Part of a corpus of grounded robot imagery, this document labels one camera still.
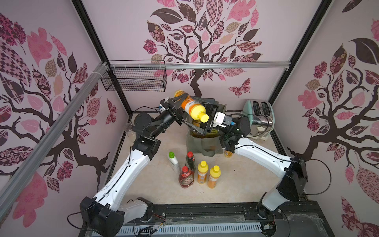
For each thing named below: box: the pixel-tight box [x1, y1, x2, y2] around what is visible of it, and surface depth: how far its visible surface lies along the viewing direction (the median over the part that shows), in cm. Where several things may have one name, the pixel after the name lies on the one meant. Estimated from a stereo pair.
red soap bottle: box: [178, 165, 195, 189], surface depth 76 cm
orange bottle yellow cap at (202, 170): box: [197, 160, 209, 185], surface depth 71 cm
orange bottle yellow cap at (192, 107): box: [174, 89, 210, 123], surface depth 47 cm
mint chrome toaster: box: [241, 98, 275, 142], surface depth 97 cm
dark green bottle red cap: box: [185, 151, 195, 171], surface depth 79 cm
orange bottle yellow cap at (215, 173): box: [207, 164, 222, 189], surface depth 69 cm
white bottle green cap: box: [168, 151, 181, 174], surface depth 79 cm
